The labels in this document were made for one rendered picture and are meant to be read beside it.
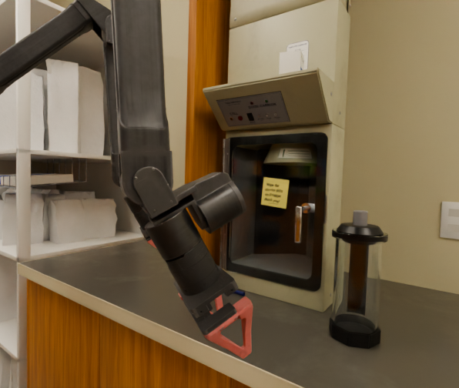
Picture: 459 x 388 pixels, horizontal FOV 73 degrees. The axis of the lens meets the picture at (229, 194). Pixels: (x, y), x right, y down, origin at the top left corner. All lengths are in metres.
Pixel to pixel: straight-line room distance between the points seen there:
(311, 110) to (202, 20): 0.44
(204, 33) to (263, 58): 0.20
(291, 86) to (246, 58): 0.25
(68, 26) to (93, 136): 1.03
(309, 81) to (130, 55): 0.45
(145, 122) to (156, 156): 0.04
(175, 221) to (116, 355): 0.65
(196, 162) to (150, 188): 0.57
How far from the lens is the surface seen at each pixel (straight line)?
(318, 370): 0.64
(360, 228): 0.67
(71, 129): 1.72
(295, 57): 0.80
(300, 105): 0.78
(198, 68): 0.97
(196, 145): 0.92
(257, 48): 0.96
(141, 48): 0.40
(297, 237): 0.77
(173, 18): 1.91
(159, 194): 0.36
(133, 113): 0.38
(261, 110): 0.82
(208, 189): 0.40
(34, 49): 0.93
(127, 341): 0.92
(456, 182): 1.19
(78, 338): 1.13
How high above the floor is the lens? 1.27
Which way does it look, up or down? 3 degrees down
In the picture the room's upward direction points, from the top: 2 degrees clockwise
